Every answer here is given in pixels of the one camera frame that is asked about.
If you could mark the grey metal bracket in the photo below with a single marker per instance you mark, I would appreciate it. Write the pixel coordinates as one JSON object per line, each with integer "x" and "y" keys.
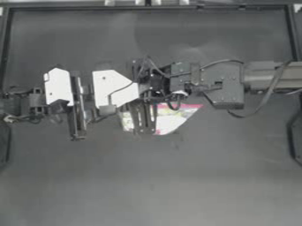
{"x": 140, "y": 2}
{"x": 110, "y": 2}
{"x": 156, "y": 2}

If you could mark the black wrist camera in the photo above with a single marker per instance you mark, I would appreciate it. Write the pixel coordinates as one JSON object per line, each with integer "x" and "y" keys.
{"x": 59, "y": 107}
{"x": 108, "y": 110}

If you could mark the clear bag with pink zip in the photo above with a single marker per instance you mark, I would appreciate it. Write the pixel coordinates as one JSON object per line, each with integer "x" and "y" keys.
{"x": 173, "y": 120}

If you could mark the black metal frame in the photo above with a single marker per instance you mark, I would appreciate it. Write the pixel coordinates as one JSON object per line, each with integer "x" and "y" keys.
{"x": 118, "y": 6}

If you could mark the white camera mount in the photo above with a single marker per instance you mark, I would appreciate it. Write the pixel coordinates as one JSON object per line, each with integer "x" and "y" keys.
{"x": 101, "y": 88}
{"x": 59, "y": 85}

